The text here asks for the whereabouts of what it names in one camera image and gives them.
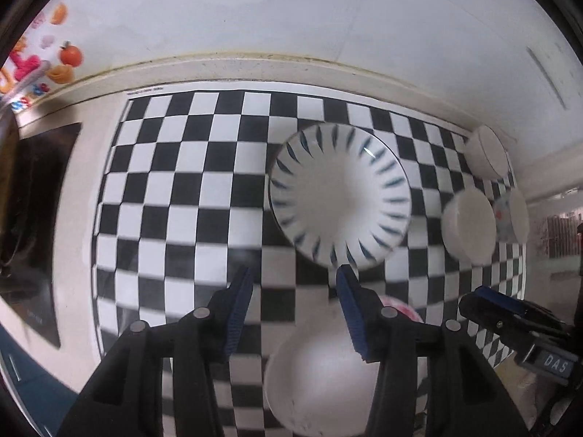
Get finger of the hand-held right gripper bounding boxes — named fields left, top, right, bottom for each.
left=458, top=293, right=532, bottom=352
left=475, top=285, right=571, bottom=334

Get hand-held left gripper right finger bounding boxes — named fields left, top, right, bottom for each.
left=336, top=264, right=524, bottom=437

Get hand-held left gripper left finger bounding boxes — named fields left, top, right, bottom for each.
left=57, top=265, right=254, bottom=437

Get pink patterned bowl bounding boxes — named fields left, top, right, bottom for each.
left=379, top=295, right=424, bottom=325

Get large white bowl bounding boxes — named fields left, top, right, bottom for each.
left=264, top=308, right=430, bottom=437

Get small white bowl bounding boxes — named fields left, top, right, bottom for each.
left=463, top=125, right=509, bottom=181
left=441, top=189, right=497, bottom=265

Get white bowl red blue print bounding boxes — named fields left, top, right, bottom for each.
left=493, top=189, right=530, bottom=245

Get blue striped white plate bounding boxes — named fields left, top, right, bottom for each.
left=268, top=123, right=413, bottom=269

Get black white checkered mat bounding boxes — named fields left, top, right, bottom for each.
left=91, top=79, right=529, bottom=437

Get black induction cooktop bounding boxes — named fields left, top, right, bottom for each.
left=0, top=121, right=83, bottom=350

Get blue cabinet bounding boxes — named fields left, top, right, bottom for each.
left=0, top=325, right=79, bottom=422

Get colourful wall stickers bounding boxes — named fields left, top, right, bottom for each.
left=0, top=2, right=86, bottom=112

